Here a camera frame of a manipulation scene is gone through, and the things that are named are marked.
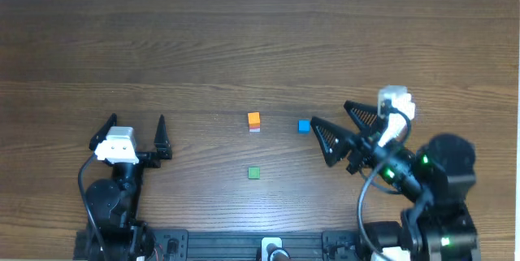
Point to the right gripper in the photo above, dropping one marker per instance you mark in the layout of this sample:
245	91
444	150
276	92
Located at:
373	151

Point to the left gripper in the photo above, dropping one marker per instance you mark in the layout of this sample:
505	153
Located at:
149	159

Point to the blue cube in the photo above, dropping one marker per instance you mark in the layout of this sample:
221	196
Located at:
304	126

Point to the orange cube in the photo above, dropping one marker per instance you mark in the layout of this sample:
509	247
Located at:
254	118

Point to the green cube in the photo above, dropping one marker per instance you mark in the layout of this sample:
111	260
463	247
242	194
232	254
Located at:
254	172

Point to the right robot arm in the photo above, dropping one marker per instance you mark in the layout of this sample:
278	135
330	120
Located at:
447	159

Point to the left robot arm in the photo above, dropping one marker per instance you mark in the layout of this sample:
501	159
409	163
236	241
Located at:
103	204

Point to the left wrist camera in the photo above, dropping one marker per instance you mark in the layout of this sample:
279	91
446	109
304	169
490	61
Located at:
118	145

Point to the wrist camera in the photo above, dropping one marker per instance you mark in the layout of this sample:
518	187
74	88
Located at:
118	145
396	102

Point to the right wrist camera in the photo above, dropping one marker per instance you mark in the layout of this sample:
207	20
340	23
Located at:
396	102

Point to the mounting rail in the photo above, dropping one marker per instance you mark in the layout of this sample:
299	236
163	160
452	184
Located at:
227	246

